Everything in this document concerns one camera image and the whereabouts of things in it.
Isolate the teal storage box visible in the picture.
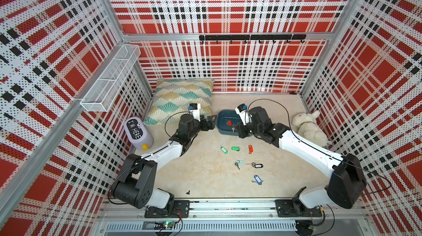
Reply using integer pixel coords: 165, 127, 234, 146
216, 110, 242, 137

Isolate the black tag key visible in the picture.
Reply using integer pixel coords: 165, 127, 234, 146
247, 162, 263, 169

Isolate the pale teal tag key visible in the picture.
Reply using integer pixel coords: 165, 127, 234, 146
234, 160, 244, 170

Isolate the blue tag key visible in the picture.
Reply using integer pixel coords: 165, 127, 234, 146
252, 174, 263, 185

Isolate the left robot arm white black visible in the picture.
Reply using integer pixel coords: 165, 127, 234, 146
108, 113, 217, 215

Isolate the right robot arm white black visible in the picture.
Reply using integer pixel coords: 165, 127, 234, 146
234, 104, 367, 214

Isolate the fan pattern cushion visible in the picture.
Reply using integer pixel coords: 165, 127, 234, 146
144, 78, 214, 126

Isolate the white plush toy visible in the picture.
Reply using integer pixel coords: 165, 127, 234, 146
292, 110, 331, 149

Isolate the lavender I'm here jug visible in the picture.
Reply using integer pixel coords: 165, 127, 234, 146
124, 117, 153, 151

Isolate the green circuit board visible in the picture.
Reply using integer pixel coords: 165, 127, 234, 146
154, 221, 175, 231

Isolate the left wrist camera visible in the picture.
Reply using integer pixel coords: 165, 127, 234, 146
189, 103, 201, 121

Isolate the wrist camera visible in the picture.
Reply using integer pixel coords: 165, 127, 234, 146
189, 103, 201, 121
235, 104, 251, 126

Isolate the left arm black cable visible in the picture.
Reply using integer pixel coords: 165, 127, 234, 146
107, 111, 192, 205

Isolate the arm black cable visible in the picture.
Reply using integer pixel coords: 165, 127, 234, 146
246, 98, 393, 194
107, 111, 192, 205

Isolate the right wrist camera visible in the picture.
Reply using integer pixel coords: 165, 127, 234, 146
235, 104, 251, 126

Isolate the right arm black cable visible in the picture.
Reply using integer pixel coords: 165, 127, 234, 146
246, 98, 393, 194

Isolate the black hook rail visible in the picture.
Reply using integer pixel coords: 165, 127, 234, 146
199, 34, 307, 42

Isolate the white wire mesh shelf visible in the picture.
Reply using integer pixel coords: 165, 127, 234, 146
80, 44, 140, 113

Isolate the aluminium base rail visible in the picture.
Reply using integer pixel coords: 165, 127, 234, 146
93, 198, 376, 236

